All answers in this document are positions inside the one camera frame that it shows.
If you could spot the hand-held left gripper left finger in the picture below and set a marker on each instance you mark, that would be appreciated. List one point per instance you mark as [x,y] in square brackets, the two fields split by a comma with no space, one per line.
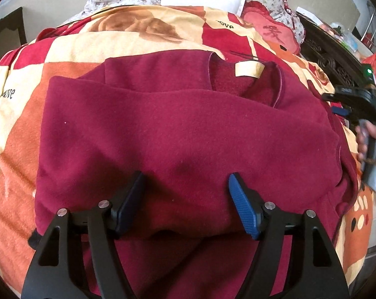
[131,204]

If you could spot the red heart-shaped cushion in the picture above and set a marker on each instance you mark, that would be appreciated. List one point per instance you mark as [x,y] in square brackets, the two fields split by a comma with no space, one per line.
[269,21]

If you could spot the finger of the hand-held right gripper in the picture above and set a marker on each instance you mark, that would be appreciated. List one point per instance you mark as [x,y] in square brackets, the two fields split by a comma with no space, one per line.
[340,111]
[332,97]

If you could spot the person's right hand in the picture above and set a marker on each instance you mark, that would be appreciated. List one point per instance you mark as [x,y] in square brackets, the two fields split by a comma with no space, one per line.
[362,143]

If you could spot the metal rack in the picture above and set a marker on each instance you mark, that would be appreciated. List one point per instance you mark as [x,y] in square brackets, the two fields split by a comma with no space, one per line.
[374,25]

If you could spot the dark carved wooden headboard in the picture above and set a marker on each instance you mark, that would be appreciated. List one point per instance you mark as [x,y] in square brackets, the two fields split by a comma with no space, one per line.
[328,56]

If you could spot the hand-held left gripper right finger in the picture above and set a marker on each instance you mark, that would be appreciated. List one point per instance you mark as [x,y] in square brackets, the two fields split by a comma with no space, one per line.
[242,205]

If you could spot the dark wooden side cabinet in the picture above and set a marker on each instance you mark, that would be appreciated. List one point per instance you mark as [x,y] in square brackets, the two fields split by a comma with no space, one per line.
[6,34]

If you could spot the red orange printed blanket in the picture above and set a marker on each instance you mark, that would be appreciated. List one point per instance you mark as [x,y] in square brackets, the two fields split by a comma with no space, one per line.
[26,99]

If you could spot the maroon fleece sweater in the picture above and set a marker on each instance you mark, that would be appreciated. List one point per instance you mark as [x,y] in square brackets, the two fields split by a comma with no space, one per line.
[175,130]

